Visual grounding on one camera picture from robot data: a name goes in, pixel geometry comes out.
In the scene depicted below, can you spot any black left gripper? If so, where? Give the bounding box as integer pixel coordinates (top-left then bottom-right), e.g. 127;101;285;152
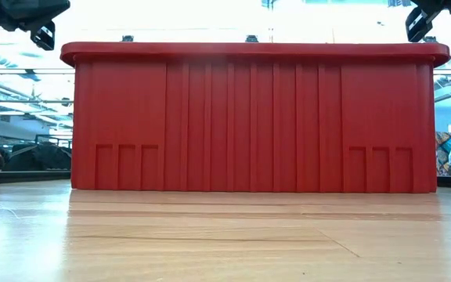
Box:
0;0;71;51

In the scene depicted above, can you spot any red plastic bin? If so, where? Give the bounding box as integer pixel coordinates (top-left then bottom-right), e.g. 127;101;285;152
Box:
60;42;451;194

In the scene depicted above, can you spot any black bag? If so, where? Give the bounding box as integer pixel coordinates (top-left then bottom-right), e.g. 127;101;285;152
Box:
1;141;72;172

